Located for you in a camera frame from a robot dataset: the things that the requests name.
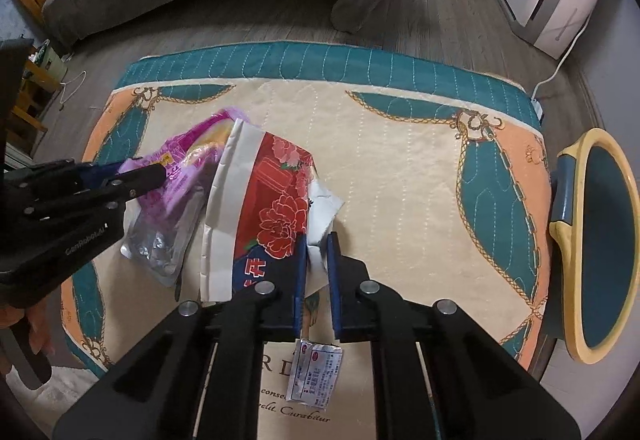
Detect wooden side shelf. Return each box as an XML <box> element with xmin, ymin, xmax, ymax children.
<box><xmin>4</xmin><ymin>58</ymin><xmax>67</xmax><ymax>157</ymax></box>

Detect silvery plastic packet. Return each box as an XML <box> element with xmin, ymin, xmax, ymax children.
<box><xmin>121</xmin><ymin>187</ymin><xmax>207</xmax><ymax>289</ymax></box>

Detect purple snack packet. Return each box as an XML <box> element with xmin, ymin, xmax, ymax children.
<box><xmin>122</xmin><ymin>106</ymin><xmax>262</xmax><ymax>221</ymax></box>

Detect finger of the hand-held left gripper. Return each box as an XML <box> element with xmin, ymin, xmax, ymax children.
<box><xmin>6</xmin><ymin>159</ymin><xmax>125</xmax><ymax>194</ymax></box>
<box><xmin>24</xmin><ymin>164</ymin><xmax>168</xmax><ymax>231</ymax></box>

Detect pale green container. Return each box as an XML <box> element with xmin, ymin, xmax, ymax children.
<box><xmin>36</xmin><ymin>38</ymin><xmax>72</xmax><ymax>81</ymax></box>

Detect small white sachet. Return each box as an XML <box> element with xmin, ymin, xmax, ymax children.
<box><xmin>287</xmin><ymin>339</ymin><xmax>347</xmax><ymax>408</ymax></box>

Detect teal bin with yellow rim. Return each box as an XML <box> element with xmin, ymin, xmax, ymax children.
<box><xmin>548</xmin><ymin>127</ymin><xmax>640</xmax><ymax>365</ymax></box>

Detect quilted printed floor mat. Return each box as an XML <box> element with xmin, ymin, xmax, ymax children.
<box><xmin>60</xmin><ymin>42</ymin><xmax>553</xmax><ymax>440</ymax></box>

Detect person's left hand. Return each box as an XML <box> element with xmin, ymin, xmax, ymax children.
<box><xmin>0</xmin><ymin>305</ymin><xmax>56</xmax><ymax>357</ymax></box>

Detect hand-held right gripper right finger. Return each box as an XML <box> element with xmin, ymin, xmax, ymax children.
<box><xmin>326</xmin><ymin>232</ymin><xmax>583</xmax><ymax>440</ymax></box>

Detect white power cable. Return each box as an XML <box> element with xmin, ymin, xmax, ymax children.
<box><xmin>530</xmin><ymin>17</ymin><xmax>597</xmax><ymax>101</ymax></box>

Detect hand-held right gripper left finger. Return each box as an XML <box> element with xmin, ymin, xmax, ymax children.
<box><xmin>52</xmin><ymin>234</ymin><xmax>311</xmax><ymax>440</ymax></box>

